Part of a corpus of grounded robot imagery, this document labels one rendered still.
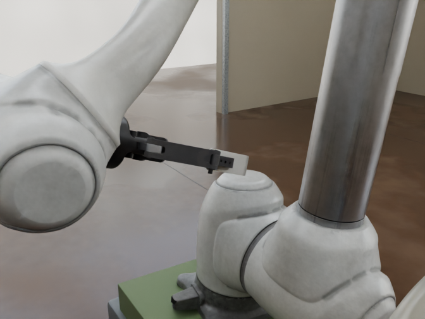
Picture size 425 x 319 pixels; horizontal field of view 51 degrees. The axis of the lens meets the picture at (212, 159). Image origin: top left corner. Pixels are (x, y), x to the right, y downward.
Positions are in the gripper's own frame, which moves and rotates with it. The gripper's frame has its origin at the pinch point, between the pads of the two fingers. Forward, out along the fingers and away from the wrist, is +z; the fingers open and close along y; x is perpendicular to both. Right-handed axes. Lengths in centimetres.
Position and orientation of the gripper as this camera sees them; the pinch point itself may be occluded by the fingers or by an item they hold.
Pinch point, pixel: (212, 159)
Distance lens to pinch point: 71.0
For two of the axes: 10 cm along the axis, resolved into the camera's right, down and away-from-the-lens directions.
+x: -1.8, 9.8, 0.0
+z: 7.8, 1.4, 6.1
